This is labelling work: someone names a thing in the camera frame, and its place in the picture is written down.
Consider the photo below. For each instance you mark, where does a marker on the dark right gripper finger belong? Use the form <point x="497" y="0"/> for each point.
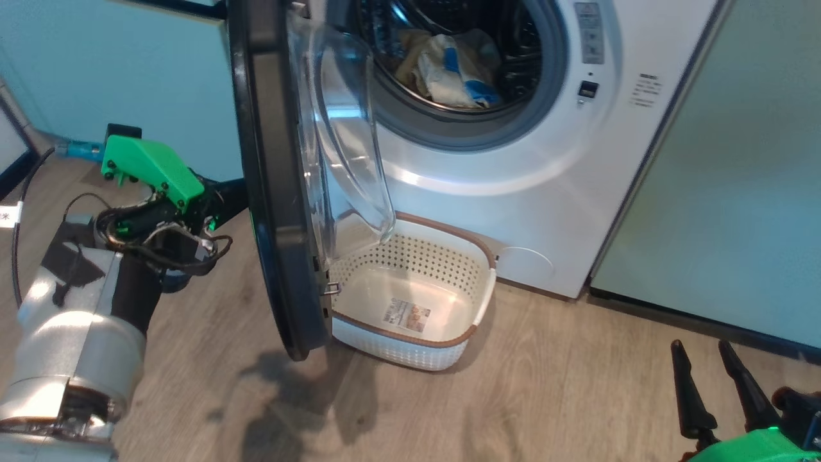
<point x="693" y="404"/>
<point x="753" y="404"/>

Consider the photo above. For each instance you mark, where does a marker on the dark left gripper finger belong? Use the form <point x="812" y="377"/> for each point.
<point x="228" y="199"/>

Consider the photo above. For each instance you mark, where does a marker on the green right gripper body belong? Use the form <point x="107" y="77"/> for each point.
<point x="750" y="449"/>

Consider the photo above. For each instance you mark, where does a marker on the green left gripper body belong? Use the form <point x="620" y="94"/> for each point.
<point x="151" y="163"/>

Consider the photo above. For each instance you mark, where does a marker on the washing machine glass door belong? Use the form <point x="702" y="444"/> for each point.
<point x="269" y="192"/>

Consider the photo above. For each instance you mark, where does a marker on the cream printed garment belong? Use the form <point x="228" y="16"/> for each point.
<point x="410" y="61"/>

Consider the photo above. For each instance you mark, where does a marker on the cream garment with blue trim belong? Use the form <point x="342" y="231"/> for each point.
<point x="449" y="80"/>

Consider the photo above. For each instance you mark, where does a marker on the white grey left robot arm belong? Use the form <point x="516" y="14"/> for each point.
<point x="77" y="346"/>

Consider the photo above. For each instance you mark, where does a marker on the white front-load washing machine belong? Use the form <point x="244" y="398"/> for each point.
<point x="545" y="212"/>

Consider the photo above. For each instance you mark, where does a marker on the steel washer drum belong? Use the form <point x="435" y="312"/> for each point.
<point x="523" y="51"/>

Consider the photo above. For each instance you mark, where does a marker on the blue left wrist connector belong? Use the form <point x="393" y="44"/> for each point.
<point x="80" y="151"/>

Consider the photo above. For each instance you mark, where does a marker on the white panel black edge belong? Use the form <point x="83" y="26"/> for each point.
<point x="9" y="141"/>

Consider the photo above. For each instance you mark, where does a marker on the pale green plain cabinet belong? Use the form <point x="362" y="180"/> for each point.
<point x="737" y="192"/>

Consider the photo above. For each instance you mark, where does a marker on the paper label inside basket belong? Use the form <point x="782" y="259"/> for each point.
<point x="407" y="316"/>

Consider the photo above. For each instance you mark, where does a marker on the round filter cover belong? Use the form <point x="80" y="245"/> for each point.
<point x="526" y="264"/>

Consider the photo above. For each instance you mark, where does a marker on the white perforated basket brown rim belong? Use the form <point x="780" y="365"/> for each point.
<point x="449" y="256"/>

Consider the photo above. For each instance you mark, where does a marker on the grey warning sticker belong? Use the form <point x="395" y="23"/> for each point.
<point x="589" y="32"/>

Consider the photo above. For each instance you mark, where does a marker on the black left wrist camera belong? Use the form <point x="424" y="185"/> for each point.
<point x="124" y="130"/>

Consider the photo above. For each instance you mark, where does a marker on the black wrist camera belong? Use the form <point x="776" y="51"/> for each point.
<point x="798" y="410"/>
<point x="124" y="130"/>

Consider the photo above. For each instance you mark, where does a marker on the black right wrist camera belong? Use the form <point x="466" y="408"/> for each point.
<point x="798" y="410"/>

